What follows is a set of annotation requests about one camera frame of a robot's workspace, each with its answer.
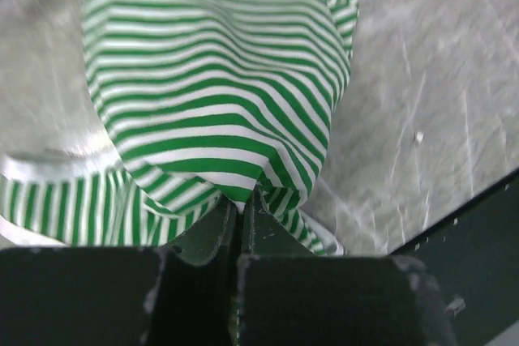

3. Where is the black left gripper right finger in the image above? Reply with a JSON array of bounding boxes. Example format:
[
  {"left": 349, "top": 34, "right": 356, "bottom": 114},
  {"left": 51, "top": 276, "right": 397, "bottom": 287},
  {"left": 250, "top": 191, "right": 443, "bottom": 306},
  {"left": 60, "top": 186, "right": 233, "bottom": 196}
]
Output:
[{"left": 237, "top": 190, "right": 457, "bottom": 345}]

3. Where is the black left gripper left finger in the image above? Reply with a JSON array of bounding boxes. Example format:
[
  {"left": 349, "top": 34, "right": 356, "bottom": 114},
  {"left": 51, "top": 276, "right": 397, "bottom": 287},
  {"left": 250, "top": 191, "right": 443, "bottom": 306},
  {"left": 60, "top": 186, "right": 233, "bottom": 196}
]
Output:
[{"left": 1, "top": 202, "right": 237, "bottom": 345}]

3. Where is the green white striped tank top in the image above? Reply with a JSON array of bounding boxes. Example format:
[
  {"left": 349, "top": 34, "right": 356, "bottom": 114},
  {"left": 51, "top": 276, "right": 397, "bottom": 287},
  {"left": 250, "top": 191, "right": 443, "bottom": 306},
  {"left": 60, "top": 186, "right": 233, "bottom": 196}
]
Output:
[{"left": 1, "top": 0, "right": 358, "bottom": 255}]

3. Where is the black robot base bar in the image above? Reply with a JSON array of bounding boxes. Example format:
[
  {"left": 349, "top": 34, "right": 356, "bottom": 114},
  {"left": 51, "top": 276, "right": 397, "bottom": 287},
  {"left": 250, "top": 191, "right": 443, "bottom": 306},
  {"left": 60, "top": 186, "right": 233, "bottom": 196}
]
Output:
[{"left": 394, "top": 171, "right": 518, "bottom": 345}]

